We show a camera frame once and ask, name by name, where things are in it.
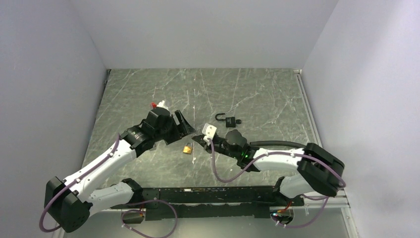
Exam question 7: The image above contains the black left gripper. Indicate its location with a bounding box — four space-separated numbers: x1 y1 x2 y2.
154 110 195 145

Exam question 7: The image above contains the black padlock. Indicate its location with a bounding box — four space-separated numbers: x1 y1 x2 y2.
215 113 237 128

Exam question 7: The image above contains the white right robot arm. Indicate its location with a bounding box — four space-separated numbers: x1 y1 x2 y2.
192 129 346 206

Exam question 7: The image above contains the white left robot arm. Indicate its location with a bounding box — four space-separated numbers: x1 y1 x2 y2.
39 106 195 233

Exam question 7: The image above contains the brass padlock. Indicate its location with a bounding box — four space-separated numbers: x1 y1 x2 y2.
183 142 193 154

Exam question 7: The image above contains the black foam tube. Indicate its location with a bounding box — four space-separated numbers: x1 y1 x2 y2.
250 140 306 148

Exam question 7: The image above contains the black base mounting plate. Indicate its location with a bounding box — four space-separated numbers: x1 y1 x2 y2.
112 185 304 221

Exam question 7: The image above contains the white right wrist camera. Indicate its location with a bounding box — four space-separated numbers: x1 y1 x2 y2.
202 123 217 144

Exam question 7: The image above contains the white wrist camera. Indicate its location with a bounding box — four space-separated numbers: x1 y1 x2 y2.
150 100 169 111
202 123 217 144

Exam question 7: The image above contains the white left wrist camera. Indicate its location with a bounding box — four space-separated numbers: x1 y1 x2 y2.
150 100 169 111

